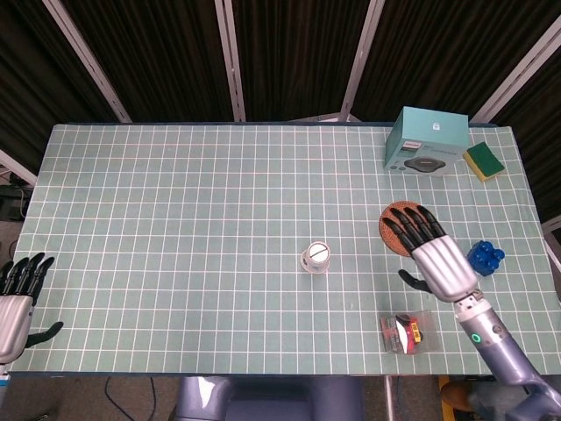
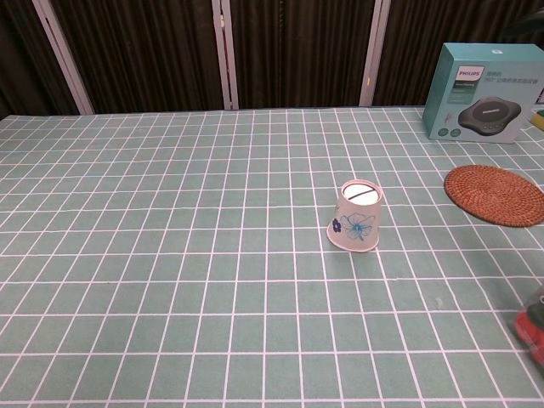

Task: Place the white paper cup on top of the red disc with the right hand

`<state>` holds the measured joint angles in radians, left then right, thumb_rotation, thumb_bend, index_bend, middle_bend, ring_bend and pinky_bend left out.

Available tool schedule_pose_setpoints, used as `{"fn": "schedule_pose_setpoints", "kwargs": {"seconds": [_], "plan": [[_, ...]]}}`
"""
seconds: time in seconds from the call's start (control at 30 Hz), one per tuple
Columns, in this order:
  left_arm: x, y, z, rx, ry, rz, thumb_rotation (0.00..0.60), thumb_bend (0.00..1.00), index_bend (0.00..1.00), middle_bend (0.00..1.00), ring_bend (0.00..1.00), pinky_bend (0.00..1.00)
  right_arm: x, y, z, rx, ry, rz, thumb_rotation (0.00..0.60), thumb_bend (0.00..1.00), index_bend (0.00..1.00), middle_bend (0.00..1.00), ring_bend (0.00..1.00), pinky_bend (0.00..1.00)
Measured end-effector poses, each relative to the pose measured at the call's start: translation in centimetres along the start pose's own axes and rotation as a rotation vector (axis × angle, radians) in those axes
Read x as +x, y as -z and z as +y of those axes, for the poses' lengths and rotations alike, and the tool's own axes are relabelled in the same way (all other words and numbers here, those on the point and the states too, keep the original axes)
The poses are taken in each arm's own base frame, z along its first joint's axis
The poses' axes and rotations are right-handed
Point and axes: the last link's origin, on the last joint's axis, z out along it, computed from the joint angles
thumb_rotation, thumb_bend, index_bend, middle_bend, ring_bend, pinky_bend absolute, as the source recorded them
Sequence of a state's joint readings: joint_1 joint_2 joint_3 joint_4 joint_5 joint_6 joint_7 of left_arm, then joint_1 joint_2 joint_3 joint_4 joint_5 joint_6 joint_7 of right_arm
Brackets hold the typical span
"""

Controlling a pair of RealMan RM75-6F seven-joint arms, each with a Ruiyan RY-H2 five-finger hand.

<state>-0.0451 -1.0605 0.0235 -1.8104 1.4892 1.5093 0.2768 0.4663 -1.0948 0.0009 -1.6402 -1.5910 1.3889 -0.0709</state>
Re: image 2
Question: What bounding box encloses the white paper cup blue flower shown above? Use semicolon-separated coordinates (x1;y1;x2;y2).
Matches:
326;179;383;254

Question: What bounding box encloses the round woven rattan coaster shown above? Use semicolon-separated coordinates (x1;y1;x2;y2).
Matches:
444;164;544;229

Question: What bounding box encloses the green white grid tablecloth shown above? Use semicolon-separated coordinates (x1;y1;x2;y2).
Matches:
0;105;544;408

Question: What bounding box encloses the dark pleated curtain panel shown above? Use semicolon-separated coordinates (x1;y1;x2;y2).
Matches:
373;0;544;107
0;0;82;118
46;0;226;115
229;0;377;111

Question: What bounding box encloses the teal speakerphone product box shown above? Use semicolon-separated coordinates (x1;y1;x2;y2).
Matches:
422;42;539;144

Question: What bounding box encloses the clear plastic pack red item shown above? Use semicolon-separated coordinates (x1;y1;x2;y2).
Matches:
512;285;544;365

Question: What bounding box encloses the white partition frame post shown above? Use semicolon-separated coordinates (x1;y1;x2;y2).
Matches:
358;0;391;107
31;0;95;115
211;0;240;111

